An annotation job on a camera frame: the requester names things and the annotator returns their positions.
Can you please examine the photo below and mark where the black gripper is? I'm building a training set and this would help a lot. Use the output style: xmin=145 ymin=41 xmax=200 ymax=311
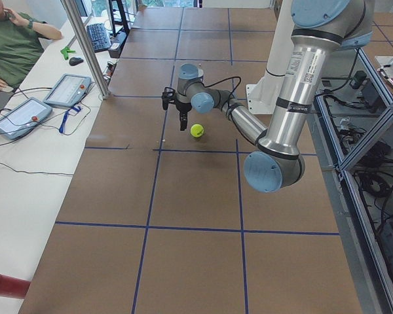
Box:
xmin=162 ymin=87 xmax=192 ymax=131

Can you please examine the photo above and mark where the yellow-green tennis ball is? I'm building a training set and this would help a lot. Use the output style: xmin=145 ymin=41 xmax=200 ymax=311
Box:
xmin=190 ymin=124 xmax=204 ymax=138

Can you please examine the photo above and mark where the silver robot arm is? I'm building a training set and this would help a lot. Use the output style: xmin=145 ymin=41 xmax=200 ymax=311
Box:
xmin=161 ymin=1 xmax=375 ymax=193

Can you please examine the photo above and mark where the black computer keyboard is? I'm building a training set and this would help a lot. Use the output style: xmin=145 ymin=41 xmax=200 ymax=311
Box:
xmin=86 ymin=23 xmax=111 ymax=52

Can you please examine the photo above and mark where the far teach pendant tablet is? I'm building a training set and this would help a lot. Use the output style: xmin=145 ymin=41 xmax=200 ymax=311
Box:
xmin=43 ymin=73 xmax=92 ymax=108

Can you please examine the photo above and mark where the teach pendant tablet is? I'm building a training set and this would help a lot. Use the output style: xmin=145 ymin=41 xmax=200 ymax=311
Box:
xmin=0 ymin=97 xmax=52 ymax=140
xmin=43 ymin=73 xmax=92 ymax=108

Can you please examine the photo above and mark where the black computer mouse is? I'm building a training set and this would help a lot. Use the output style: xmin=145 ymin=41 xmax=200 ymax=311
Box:
xmin=69 ymin=57 xmax=84 ymax=66

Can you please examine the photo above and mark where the green plastic tool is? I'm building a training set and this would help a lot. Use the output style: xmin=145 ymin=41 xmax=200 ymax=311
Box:
xmin=60 ymin=46 xmax=76 ymax=60

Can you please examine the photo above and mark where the white side table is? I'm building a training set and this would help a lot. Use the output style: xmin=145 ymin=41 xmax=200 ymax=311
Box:
xmin=0 ymin=12 xmax=125 ymax=285

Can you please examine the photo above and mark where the near teach pendant tablet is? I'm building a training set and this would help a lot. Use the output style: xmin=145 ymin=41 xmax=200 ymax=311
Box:
xmin=0 ymin=97 xmax=52 ymax=140

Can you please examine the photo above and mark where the person in green shirt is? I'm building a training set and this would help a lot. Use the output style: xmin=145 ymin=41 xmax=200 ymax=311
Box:
xmin=0 ymin=1 xmax=62 ymax=92

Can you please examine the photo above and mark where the red cylinder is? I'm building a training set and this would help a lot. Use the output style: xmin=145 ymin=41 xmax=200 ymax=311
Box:
xmin=0 ymin=274 xmax=31 ymax=299

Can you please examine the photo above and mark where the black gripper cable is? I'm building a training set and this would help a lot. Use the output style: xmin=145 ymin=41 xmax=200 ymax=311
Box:
xmin=203 ymin=76 xmax=243 ymax=109

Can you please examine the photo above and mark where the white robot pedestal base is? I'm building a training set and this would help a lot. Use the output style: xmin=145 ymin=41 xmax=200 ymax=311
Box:
xmin=246 ymin=0 xmax=294 ymax=114

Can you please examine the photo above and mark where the blue lanyard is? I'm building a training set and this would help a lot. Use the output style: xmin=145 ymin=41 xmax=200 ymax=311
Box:
xmin=58 ymin=105 xmax=83 ymax=134

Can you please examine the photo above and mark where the aluminium frame post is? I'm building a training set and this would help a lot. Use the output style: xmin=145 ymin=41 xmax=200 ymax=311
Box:
xmin=62 ymin=0 xmax=110 ymax=99

